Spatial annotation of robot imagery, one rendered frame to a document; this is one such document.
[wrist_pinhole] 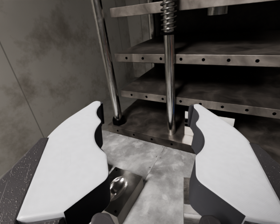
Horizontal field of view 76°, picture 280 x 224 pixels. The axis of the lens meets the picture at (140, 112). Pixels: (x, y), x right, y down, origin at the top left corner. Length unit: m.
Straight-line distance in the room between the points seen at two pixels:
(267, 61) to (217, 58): 0.20
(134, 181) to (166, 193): 0.15
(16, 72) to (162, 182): 2.16
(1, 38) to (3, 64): 0.28
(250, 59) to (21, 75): 2.37
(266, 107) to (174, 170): 0.54
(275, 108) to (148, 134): 0.70
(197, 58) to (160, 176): 0.62
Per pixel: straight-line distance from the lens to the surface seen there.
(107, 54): 1.17
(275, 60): 0.98
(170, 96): 1.06
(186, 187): 0.76
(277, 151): 1.22
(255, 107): 1.06
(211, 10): 1.22
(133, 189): 0.82
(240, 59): 0.97
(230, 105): 1.06
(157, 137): 1.19
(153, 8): 1.07
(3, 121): 2.59
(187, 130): 1.19
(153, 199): 0.86
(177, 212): 0.83
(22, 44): 2.67
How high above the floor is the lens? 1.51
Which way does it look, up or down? 29 degrees down
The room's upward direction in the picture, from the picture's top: 7 degrees counter-clockwise
